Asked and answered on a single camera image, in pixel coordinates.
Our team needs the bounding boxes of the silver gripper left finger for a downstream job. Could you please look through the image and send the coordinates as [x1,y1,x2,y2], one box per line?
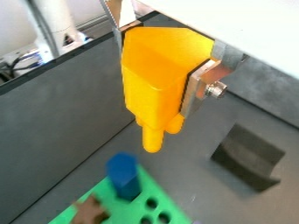
[99,0,143,52]

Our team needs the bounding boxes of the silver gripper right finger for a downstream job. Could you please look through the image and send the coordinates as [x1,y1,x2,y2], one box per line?
[181,39,247,118]

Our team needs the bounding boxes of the yellow three prong block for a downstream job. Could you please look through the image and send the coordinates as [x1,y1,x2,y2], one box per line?
[122,27,214,153]

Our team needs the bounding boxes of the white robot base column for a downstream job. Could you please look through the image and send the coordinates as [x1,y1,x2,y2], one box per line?
[23,0,86,62]

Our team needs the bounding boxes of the green shape sorter board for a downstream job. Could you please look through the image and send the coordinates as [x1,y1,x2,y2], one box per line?
[49,164,193,224]

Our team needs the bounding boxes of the dark grey holder block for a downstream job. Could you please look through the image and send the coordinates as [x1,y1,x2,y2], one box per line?
[210,123,286,193]

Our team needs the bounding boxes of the blue hexagonal prism block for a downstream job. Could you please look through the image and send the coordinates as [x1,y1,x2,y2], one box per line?
[107,152,142,201]

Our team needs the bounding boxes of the brown star block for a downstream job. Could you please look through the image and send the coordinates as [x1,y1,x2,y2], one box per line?
[70,195,110,224]

